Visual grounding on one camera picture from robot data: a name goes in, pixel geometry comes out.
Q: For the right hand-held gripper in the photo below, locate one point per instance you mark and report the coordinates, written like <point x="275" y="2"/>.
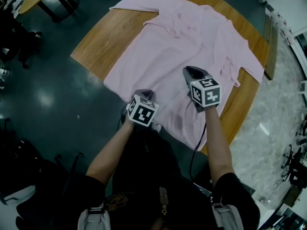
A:
<point x="206" y="92"/>

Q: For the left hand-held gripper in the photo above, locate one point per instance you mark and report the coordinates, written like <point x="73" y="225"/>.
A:
<point x="142" y="111"/>

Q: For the pink shirt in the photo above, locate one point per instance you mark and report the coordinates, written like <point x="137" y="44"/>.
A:
<point x="182" y="44"/>

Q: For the person's left forearm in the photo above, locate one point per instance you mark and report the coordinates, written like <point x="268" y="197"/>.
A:
<point x="108" y="152"/>

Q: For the person's right forearm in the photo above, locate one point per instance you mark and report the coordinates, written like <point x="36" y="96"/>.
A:
<point x="218" y="147"/>

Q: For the person's left shoe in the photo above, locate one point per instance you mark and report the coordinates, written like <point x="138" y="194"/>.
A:
<point x="156" y="127"/>

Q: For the person's black trousers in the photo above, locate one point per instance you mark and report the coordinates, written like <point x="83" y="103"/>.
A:
<point x="153" y="157"/>

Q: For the rectangular wooden table white legs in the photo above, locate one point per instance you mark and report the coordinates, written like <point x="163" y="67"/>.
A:
<point x="100" y="44"/>

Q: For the beaded pendant with key charm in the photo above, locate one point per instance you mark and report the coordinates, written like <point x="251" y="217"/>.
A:
<point x="163" y="196"/>

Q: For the row of white bottles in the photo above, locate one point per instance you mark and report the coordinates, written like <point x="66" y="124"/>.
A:
<point x="283" y="25"/>

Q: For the person's black shirt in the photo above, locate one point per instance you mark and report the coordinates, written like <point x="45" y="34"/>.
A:
<point x="144" y="212"/>

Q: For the row of black swivel chairs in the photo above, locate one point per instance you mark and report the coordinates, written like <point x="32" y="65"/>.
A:
<point x="293" y="162"/>

